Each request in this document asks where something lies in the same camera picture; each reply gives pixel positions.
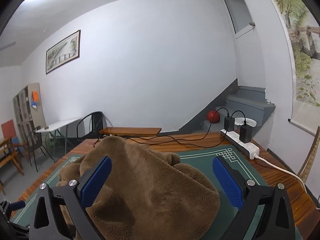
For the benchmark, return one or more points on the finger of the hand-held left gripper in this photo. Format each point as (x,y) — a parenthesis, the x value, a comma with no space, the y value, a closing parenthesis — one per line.
(18,204)

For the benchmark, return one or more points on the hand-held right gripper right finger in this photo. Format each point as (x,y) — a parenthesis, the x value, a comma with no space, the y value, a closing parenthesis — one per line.
(227,182)

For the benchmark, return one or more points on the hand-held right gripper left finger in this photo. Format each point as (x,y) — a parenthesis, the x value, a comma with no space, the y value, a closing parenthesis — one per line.
(100,177)

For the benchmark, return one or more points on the brown fleece garment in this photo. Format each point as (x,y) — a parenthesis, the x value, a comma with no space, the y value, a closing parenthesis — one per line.
(150,185)

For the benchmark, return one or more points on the green table mat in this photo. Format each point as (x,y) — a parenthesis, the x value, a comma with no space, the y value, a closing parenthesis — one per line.
(197,160)

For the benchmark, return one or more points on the white power strip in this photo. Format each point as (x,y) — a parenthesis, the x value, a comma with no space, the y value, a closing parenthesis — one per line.
(247,147)

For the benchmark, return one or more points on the wooden armchair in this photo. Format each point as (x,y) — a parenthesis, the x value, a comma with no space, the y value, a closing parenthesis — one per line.
(10,160)

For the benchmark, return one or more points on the large black power adapter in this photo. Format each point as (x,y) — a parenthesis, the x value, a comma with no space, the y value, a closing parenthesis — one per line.
(246,133)

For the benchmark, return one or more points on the wooden bench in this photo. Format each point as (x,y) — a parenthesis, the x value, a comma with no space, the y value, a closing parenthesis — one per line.
(132,131)

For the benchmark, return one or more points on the black mesh-back chair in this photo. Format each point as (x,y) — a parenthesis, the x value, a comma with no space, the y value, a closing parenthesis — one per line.
(96,120)

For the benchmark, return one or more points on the small black power adapter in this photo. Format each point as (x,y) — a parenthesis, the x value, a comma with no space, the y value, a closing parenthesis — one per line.
(229,123)

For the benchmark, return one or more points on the blue stool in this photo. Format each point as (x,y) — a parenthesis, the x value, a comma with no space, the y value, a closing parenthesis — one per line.
(16,142)

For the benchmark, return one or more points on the white round robot vacuum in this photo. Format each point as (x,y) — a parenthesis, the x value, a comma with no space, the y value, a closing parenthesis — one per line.
(250,122)

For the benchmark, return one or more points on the red ball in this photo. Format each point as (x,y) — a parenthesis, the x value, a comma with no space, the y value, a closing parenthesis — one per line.
(213,116)

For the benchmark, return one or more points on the white folding table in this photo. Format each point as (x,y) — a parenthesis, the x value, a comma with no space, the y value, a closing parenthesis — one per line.
(57,125)

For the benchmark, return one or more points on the red board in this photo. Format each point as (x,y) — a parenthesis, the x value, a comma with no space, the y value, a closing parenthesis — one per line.
(7,130)

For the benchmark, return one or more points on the grey stairs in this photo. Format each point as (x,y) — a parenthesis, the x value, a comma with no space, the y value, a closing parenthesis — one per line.
(250,105)

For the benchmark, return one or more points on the bamboo pole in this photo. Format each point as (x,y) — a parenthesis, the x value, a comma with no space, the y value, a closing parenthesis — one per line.
(311,155)

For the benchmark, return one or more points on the grey glass-door cabinet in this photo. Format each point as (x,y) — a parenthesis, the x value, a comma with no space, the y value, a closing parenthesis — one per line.
(22,110)

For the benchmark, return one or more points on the orange and blue packets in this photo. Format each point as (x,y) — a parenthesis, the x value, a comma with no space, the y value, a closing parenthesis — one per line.
(35,96)

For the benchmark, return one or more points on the white door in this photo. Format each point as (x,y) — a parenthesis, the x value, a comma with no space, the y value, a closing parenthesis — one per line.
(247,55)

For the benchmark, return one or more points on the framed landscape painting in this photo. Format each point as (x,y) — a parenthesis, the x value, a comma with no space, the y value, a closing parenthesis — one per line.
(62,52)

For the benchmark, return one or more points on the hanging scroll painting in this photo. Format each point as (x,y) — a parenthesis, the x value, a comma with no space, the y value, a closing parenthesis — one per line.
(305,67)

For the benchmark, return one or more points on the black metal frame chair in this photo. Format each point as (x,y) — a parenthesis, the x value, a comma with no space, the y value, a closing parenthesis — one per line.
(35,142)

